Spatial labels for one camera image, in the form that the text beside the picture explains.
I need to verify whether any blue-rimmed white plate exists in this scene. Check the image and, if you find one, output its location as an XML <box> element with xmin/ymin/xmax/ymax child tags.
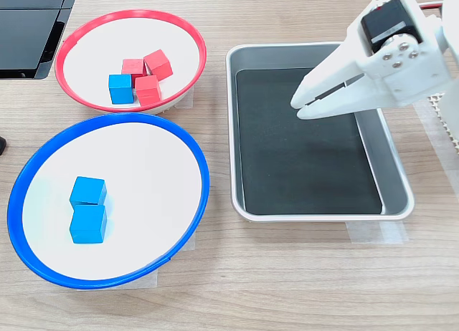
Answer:
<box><xmin>6</xmin><ymin>112</ymin><xmax>211</xmax><ymax>291</ymax></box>

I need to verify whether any red and black servo cable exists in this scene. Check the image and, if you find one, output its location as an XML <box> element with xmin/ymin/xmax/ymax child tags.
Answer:
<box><xmin>417</xmin><ymin>0</ymin><xmax>445</xmax><ymax>11</ymax></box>

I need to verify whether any red-rimmed white plate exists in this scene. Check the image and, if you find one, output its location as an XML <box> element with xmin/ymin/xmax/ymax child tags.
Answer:
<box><xmin>54</xmin><ymin>9</ymin><xmax>208</xmax><ymax>115</ymax></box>

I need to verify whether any clear tape strip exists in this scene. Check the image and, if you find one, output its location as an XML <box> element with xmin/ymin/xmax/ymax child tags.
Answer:
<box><xmin>178</xmin><ymin>233</ymin><xmax>197</xmax><ymax>253</ymax></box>
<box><xmin>345</xmin><ymin>219</ymin><xmax>410</xmax><ymax>244</ymax></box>
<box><xmin>168</xmin><ymin>85</ymin><xmax>195</xmax><ymax>112</ymax></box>

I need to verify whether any blue cube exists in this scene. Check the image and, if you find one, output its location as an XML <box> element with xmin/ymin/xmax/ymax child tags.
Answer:
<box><xmin>108</xmin><ymin>74</ymin><xmax>135</xmax><ymax>105</ymax></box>
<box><xmin>69</xmin><ymin>176</ymin><xmax>108</xmax><ymax>206</ymax></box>
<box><xmin>69</xmin><ymin>203</ymin><xmax>108</xmax><ymax>244</ymax></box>

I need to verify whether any pale perforated plate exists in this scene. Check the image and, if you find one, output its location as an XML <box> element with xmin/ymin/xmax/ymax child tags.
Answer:
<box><xmin>426</xmin><ymin>92</ymin><xmax>459</xmax><ymax>156</ymax></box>

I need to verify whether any black glossy device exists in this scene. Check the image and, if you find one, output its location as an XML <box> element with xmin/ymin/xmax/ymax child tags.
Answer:
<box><xmin>0</xmin><ymin>0</ymin><xmax>80</xmax><ymax>80</ymax></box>

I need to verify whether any red cube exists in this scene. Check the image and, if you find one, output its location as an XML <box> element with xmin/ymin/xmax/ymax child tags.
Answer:
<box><xmin>143</xmin><ymin>49</ymin><xmax>174</xmax><ymax>82</ymax></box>
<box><xmin>134</xmin><ymin>75</ymin><xmax>161</xmax><ymax>107</ymax></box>
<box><xmin>121</xmin><ymin>58</ymin><xmax>148</xmax><ymax>78</ymax></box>

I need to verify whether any steel tray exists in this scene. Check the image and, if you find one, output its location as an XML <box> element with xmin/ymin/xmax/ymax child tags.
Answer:
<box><xmin>225</xmin><ymin>41</ymin><xmax>416</xmax><ymax>224</ymax></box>

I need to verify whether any black mat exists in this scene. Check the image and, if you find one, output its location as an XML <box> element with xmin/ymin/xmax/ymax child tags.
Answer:
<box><xmin>235</xmin><ymin>67</ymin><xmax>384</xmax><ymax>216</ymax></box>

